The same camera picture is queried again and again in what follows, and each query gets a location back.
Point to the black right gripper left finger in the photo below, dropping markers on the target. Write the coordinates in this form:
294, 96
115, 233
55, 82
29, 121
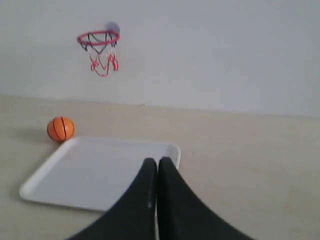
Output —
132, 217

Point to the red mini basketball hoop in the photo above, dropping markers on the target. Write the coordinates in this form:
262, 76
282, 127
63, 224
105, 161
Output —
101, 48

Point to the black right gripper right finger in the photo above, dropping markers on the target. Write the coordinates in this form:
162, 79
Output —
181, 215

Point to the clear suction cup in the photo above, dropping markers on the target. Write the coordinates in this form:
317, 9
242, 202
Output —
113, 26

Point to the small orange toy basketball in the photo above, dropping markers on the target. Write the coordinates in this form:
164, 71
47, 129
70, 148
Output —
61, 129

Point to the white plastic tray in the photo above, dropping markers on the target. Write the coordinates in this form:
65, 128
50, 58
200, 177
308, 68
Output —
92, 173

